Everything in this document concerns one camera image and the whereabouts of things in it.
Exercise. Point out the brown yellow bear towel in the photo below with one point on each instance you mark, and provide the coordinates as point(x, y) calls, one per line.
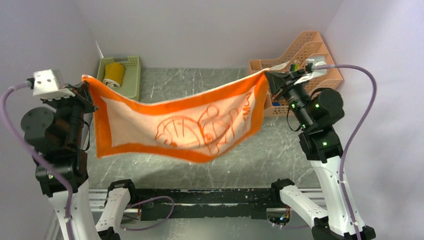
point(114, 75)

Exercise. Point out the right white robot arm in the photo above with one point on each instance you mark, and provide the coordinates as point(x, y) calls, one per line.
point(316, 114)

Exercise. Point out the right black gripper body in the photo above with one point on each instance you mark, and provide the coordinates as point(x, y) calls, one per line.
point(295, 95)

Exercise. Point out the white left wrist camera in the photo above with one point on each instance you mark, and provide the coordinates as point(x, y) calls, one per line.
point(48, 85)

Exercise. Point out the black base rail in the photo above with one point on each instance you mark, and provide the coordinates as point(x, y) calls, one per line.
point(254, 203)

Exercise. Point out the white paper in organizer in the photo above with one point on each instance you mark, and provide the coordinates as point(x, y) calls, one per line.
point(279, 66)

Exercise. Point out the orange plastic file organizer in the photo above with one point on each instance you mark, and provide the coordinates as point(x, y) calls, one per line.
point(308, 44)

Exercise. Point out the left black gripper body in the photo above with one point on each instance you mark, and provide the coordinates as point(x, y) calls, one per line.
point(73, 108)

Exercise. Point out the orange and cream towel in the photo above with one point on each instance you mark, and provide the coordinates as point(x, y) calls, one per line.
point(196, 128)

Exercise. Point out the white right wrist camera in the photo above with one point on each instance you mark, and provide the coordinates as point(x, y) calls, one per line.
point(311, 71)

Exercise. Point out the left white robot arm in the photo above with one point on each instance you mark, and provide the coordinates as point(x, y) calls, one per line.
point(54, 132)

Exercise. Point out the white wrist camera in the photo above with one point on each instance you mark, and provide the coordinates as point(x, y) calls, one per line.
point(311, 71)
point(48, 85)

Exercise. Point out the green plastic basket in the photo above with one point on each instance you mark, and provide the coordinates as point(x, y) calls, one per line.
point(130, 87)

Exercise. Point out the coloured pens in organizer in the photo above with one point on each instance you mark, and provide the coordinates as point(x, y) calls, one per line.
point(295, 66)

